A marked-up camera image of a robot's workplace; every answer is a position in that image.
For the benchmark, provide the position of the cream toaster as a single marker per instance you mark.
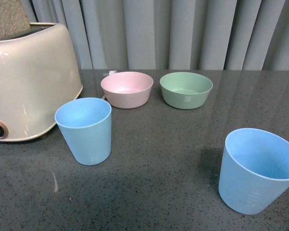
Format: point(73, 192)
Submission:
point(38, 74)

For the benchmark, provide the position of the green bowl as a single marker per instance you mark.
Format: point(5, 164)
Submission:
point(185, 90)

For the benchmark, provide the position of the pink bowl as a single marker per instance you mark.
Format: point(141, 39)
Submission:
point(127, 90)

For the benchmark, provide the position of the blue cup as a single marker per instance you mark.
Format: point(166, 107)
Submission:
point(86, 126)
point(254, 170)

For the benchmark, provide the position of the grey curtain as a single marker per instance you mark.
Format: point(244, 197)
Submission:
point(172, 34)

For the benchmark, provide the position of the bread slice in toaster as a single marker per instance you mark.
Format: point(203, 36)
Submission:
point(13, 19)

